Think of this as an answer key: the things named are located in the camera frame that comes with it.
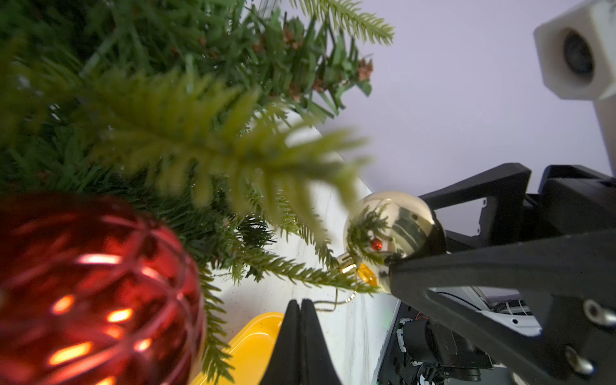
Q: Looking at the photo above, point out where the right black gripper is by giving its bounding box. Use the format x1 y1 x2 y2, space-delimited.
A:
390 163 615 384

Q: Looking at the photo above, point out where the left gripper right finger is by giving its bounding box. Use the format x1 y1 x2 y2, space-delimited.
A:
299 299 342 385

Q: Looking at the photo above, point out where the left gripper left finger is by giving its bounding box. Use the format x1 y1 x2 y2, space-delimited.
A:
260 300 301 385

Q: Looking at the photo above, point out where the yellow plastic tray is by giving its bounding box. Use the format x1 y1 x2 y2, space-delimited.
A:
191 312 284 385

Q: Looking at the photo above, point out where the shiny gold ball ornament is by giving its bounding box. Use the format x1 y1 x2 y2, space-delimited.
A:
338 192 447 294

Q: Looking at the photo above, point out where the red glitter ball ornament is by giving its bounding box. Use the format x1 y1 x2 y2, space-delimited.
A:
1 193 207 384

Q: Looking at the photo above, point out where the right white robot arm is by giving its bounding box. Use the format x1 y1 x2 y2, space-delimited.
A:
390 163 615 384

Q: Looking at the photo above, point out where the small green christmas tree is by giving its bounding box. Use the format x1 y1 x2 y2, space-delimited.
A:
1 1 394 382

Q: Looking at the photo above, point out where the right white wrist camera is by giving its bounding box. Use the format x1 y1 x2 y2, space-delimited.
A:
534 1 615 170

